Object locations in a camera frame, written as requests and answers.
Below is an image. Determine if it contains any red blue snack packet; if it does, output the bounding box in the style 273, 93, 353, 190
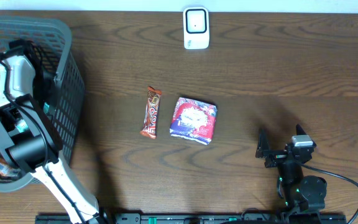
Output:
170, 97, 218, 145

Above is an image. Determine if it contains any orange Top chocolate bar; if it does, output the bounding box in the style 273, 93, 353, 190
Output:
140, 86, 162, 139

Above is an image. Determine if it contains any small orange snack packet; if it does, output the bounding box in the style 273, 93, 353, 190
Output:
0, 158, 20, 177

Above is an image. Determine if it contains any teal white snack packet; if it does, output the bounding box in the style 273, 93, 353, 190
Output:
15, 103, 50, 133

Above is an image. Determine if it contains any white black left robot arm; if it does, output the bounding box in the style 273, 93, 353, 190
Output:
0, 39, 108, 223

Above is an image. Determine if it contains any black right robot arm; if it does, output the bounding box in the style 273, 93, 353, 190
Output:
255, 124, 327, 222

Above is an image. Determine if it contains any dark grey plastic basket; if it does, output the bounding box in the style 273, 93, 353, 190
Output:
0, 16, 85, 192

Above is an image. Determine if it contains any black camera cable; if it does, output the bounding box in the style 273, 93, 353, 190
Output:
293, 158, 358, 224

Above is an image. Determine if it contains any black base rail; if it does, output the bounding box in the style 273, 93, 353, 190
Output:
35, 212, 347, 224

